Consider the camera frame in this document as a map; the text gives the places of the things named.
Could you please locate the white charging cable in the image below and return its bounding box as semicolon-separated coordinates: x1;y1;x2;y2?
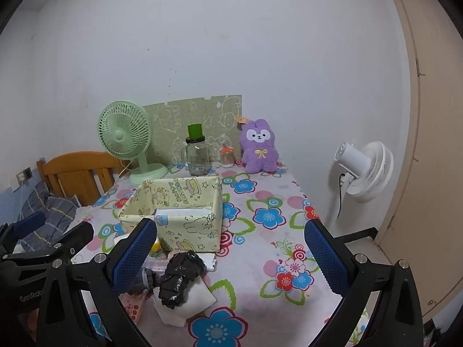
18;179;27;221

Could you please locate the floral tablecloth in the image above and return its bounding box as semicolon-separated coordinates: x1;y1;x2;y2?
70;159;370;347

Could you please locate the white fan cable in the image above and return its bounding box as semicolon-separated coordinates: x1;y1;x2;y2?
116;159;133;181

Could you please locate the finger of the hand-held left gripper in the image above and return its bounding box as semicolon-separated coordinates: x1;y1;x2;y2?
0;220;95;261
0;211;47;250

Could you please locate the white cloth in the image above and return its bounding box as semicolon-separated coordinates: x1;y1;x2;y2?
152;278;218;328

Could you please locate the yellow cartoon print storage box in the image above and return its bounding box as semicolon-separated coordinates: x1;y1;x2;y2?
117;176;224;254

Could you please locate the green cartoon print board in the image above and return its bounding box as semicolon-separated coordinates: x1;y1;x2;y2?
142;95;243;165

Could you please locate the beige door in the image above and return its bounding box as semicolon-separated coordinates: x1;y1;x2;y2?
374;0;463;328

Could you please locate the grey sock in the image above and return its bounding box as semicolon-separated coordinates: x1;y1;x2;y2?
130;267;161;297

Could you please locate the glass mug jar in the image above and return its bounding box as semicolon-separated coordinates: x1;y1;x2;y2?
180;137;211;177

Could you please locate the black plastic bag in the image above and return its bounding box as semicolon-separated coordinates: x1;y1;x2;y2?
158;250;207;311

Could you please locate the grey plaid pillow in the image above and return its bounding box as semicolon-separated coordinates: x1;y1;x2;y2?
14;181;80;252

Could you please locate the black fan power cable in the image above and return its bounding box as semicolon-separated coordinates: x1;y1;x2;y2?
336;171;350;221

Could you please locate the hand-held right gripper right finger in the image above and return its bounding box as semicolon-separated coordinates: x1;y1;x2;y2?
304;219;425;347

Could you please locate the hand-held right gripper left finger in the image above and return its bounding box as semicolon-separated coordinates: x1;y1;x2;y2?
35;218;159;347

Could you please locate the wooden bed headboard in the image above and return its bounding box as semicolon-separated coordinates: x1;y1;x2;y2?
36;151;131;207

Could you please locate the pink packet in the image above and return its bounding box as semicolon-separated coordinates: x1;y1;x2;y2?
119;291;149;326

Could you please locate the green desk fan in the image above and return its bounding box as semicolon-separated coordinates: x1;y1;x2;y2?
98;100;169;185

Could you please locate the purple plush bunny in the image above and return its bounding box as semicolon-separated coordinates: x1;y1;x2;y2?
237;116;280;174

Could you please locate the white circulator fan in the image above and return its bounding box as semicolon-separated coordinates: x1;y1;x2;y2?
333;141;395;204

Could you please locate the cotton swab jar orange lid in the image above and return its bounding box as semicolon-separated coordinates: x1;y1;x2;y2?
219;145;236;169

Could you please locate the blue bed sheet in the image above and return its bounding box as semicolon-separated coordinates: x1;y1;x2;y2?
0;184;40;228

